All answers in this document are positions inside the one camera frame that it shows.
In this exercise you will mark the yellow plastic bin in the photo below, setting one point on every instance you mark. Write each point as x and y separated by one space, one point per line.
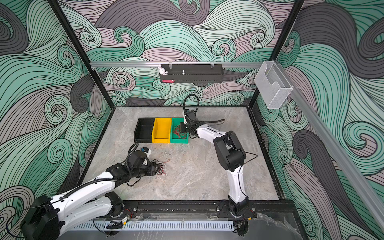
161 133

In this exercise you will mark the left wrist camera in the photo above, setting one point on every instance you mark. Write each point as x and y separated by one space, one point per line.
147 151

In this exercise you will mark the black plastic bin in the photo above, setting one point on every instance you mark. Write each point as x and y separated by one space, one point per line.
143 130

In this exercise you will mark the white rabbit figurine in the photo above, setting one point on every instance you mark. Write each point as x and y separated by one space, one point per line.
162 71

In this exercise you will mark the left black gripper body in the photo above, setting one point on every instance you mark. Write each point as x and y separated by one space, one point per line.
147 170

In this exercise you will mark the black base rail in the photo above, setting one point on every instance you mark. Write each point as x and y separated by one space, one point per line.
219 207

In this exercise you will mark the green plastic bin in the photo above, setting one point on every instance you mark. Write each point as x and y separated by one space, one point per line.
176 136

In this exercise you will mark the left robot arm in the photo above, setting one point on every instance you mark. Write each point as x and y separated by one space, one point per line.
48 218

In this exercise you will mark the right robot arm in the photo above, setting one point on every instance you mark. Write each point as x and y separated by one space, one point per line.
230 152

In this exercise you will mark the white slotted cable duct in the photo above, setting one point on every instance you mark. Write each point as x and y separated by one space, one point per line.
184 225

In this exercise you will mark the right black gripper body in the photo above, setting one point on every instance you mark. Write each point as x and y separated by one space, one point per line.
185 127

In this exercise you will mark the clear acrylic wall holder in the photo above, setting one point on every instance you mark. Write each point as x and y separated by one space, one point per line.
273 84

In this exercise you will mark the black wall shelf tray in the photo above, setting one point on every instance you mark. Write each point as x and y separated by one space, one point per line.
191 73

